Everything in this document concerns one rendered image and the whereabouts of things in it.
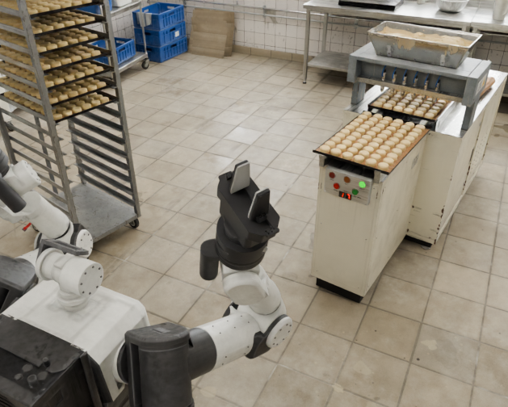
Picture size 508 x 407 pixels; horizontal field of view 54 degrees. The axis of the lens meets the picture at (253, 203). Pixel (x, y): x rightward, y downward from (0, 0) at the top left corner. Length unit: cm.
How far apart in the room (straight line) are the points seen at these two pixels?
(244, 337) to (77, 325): 32
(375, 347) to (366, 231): 61
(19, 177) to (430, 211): 257
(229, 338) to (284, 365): 164
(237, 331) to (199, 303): 191
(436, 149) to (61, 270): 247
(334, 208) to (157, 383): 187
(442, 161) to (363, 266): 80
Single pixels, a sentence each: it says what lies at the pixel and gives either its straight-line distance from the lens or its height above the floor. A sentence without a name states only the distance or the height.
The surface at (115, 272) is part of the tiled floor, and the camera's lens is 325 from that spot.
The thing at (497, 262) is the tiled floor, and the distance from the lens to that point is 355.
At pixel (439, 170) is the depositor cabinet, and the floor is 61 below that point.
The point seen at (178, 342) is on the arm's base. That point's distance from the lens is 92.
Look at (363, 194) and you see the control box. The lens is 250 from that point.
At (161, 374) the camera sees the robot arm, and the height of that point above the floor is 135.
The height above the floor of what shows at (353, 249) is 39.
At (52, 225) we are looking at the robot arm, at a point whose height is 134.
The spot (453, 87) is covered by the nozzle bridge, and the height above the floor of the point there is 108.
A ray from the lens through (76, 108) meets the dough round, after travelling 300.
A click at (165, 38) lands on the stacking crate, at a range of 684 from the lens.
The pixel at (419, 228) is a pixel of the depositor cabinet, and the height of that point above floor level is 17.
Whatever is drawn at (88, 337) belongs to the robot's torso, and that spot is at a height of 137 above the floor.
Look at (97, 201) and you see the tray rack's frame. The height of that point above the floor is 15.
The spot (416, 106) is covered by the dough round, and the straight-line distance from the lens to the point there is 316.
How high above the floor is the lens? 207
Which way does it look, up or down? 34 degrees down
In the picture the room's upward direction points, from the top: straight up
